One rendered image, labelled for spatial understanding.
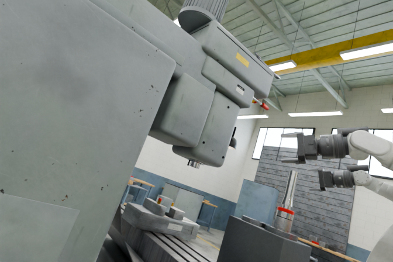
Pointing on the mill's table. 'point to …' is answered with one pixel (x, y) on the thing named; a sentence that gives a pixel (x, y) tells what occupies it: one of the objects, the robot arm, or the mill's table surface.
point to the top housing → (234, 57)
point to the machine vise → (158, 220)
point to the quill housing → (214, 133)
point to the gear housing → (227, 83)
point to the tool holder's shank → (290, 190)
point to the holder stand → (259, 243)
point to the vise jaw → (175, 213)
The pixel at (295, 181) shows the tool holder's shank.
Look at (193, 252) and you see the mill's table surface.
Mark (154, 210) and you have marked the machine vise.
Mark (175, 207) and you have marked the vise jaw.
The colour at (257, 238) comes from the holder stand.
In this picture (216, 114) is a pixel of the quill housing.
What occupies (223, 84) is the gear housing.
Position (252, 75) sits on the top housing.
